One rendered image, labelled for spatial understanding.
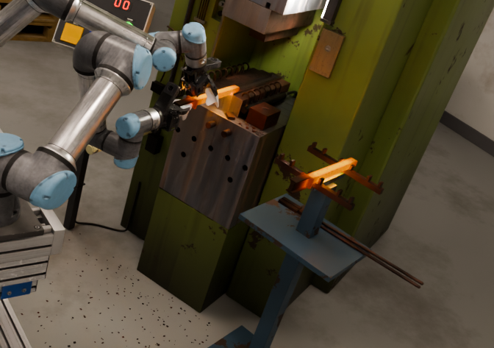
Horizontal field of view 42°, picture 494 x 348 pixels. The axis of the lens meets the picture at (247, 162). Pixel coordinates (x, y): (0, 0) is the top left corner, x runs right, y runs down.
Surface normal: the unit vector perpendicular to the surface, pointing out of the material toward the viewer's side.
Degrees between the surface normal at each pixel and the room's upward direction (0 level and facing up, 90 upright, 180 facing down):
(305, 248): 0
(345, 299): 0
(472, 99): 90
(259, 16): 90
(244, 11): 90
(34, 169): 38
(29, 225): 0
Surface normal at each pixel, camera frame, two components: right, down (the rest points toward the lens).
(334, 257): 0.29, -0.85
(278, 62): -0.51, 0.26
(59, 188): 0.83, 0.51
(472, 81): -0.78, 0.07
